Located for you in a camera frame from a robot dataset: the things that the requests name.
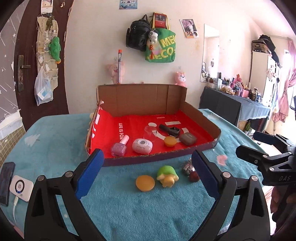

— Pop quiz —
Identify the orange round soap disc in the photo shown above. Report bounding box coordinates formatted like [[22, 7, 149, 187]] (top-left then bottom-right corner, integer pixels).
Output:
[[164, 136, 177, 147]]

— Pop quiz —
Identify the pink nail polish bottle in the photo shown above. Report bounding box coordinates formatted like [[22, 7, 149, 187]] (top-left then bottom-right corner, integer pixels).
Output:
[[111, 135, 130, 157]]

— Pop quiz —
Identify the gold beaded cylinder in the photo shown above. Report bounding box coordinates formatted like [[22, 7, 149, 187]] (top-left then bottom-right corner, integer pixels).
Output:
[[143, 123, 157, 143]]

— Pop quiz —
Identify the pink round mini camera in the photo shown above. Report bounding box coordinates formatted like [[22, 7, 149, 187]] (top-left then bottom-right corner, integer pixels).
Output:
[[132, 138, 153, 155]]

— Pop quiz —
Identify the right hand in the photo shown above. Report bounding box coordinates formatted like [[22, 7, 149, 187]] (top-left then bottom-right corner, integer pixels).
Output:
[[270, 186, 296, 216]]

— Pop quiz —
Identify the pink curtain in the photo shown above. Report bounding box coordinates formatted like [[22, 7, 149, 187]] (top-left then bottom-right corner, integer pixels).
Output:
[[272, 39, 295, 123]]

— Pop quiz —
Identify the dark cloth covered desk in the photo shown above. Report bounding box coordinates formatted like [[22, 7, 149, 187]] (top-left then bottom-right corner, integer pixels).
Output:
[[199, 87, 270, 132]]

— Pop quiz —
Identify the white power bank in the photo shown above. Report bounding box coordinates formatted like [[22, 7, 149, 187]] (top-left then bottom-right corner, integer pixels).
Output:
[[10, 175, 34, 202]]

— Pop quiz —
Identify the cosmetics clutter on desk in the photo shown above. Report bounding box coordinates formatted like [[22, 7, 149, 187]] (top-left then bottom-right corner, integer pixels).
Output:
[[200, 70, 261, 102]]

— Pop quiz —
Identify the dark red ball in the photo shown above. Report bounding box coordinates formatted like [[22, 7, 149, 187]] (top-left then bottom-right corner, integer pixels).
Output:
[[189, 171, 200, 183]]

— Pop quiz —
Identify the black smartphone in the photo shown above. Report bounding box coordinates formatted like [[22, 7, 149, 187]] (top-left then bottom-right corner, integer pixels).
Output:
[[0, 162, 16, 206]]

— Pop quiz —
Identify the glass flower paperweight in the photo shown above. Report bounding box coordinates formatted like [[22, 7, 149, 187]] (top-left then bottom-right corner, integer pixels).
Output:
[[182, 161, 195, 176]]

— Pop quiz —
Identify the brown earbuds case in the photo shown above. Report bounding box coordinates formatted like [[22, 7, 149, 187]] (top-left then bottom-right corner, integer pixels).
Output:
[[179, 132, 197, 146]]

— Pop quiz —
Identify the green yellow turtle toy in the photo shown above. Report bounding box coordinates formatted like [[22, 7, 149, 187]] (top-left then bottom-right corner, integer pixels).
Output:
[[157, 165, 179, 188]]

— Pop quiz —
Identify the red Miniso bag liner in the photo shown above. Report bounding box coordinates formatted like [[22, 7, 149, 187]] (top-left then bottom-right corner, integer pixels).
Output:
[[86, 108, 221, 158]]

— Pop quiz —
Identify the cardboard box tray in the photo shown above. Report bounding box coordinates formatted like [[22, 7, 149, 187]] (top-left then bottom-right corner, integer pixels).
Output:
[[85, 84, 221, 167]]

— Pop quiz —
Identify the white plastic bag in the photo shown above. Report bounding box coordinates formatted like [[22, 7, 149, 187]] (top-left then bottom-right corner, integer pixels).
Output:
[[34, 68, 53, 106]]

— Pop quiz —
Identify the green tote bag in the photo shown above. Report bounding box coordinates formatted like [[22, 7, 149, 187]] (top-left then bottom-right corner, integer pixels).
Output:
[[145, 13, 176, 63]]

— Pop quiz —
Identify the dark brown door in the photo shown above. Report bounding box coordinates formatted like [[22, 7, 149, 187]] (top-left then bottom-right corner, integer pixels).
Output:
[[14, 1, 74, 130]]

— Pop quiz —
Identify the red framed picture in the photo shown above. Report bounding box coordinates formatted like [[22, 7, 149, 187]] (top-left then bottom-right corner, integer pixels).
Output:
[[153, 13, 167, 29]]

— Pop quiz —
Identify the black backpack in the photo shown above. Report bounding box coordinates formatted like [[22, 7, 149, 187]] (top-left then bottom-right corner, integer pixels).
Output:
[[126, 15, 152, 52]]

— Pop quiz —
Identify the green crocodile plush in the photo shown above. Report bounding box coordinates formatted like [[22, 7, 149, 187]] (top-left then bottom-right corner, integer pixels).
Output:
[[48, 37, 61, 64]]

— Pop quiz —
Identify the orange capped tube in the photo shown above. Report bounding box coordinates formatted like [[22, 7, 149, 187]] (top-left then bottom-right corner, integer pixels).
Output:
[[117, 49, 122, 84]]

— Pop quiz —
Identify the beige hanging organizer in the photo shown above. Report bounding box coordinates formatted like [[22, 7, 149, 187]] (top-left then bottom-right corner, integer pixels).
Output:
[[36, 16, 58, 90]]

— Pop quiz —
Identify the photo on door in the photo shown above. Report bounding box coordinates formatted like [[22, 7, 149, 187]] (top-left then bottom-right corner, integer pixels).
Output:
[[41, 0, 53, 14]]

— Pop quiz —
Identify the white charging cable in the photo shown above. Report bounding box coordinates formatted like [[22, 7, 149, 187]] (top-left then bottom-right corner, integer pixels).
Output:
[[11, 196, 20, 224]]

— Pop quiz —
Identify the photo print on wall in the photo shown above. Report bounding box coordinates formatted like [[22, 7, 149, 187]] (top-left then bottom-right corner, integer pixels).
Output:
[[180, 19, 199, 39]]

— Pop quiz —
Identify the white dog plush keychain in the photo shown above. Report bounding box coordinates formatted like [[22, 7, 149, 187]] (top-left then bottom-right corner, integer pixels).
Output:
[[147, 31, 158, 46]]

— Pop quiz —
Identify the door handle plate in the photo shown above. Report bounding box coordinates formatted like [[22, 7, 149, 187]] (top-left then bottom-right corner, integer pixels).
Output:
[[17, 55, 31, 92]]

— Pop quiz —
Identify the blue poster on wall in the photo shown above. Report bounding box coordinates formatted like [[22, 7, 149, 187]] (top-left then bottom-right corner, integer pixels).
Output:
[[119, 0, 138, 9]]

